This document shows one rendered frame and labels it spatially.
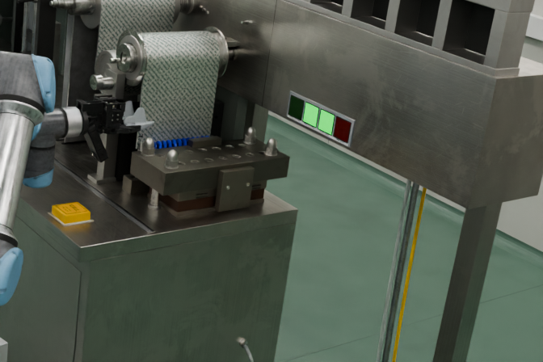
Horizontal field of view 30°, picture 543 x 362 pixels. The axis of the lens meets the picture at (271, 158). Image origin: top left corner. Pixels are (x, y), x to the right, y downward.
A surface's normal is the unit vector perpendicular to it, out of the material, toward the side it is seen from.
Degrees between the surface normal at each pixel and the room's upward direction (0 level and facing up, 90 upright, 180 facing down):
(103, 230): 0
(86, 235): 0
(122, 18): 92
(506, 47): 90
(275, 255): 90
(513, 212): 90
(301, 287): 0
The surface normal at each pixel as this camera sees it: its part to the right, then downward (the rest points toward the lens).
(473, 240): -0.78, 0.11
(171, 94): 0.62, 0.34
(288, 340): 0.14, -0.94
